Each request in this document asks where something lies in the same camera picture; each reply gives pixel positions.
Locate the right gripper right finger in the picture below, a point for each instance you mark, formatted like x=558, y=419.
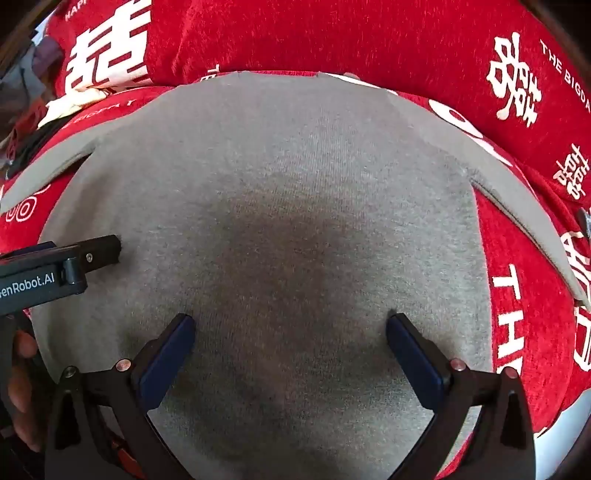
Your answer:
x=501, y=445

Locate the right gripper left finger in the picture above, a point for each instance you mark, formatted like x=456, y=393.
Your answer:
x=99, y=426

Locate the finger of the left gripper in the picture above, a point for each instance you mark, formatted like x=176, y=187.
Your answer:
x=99, y=252

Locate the grey knit garment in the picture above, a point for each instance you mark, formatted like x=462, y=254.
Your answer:
x=277, y=230

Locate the pile of clothes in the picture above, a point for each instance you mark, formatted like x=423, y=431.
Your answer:
x=25, y=92

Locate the person's left hand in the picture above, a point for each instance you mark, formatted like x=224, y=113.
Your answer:
x=20, y=392

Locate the red wedding bedspread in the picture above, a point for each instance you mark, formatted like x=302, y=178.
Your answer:
x=521, y=299

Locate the black cloth item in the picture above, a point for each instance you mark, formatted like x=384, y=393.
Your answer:
x=33, y=144

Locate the cream cloth item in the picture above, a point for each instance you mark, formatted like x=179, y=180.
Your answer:
x=71, y=103

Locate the grey cloth at right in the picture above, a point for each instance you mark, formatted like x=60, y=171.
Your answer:
x=584, y=221

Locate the red wedding pillow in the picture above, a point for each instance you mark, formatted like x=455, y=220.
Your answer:
x=492, y=61

